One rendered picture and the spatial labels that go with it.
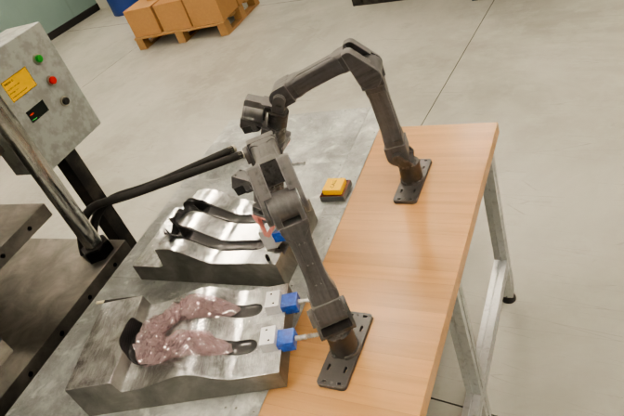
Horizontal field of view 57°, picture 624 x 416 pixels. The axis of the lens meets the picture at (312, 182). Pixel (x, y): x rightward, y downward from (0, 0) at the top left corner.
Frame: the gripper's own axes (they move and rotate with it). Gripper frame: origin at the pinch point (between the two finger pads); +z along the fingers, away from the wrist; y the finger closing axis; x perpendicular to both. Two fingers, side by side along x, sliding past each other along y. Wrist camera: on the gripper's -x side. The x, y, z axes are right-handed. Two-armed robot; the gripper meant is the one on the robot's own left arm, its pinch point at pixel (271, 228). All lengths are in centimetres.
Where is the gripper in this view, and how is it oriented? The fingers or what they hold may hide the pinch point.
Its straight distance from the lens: 149.6
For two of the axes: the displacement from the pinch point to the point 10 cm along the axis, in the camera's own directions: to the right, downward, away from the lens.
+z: -0.5, 8.5, 5.2
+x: 9.2, 2.5, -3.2
